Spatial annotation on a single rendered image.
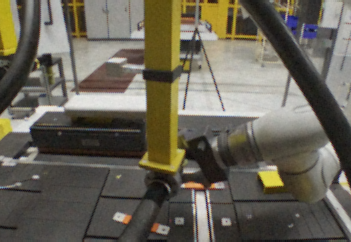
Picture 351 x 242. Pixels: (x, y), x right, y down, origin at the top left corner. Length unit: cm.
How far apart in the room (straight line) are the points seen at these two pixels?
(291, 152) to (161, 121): 26
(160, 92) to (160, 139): 10
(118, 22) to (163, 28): 911
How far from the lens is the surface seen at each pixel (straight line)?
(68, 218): 74
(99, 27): 974
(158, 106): 47
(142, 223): 48
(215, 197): 78
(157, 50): 43
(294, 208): 81
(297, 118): 51
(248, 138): 52
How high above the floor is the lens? 154
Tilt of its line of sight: 27 degrees down
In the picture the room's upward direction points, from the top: 1 degrees clockwise
